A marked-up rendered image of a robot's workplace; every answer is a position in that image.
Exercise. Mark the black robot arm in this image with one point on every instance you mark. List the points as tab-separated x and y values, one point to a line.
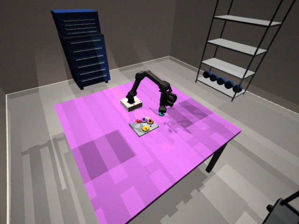
163	86

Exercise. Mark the purple gear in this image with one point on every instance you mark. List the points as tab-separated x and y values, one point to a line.
143	120

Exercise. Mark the orange gear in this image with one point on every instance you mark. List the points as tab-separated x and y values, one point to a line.
150	121

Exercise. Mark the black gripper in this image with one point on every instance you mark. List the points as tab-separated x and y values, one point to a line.
162	104

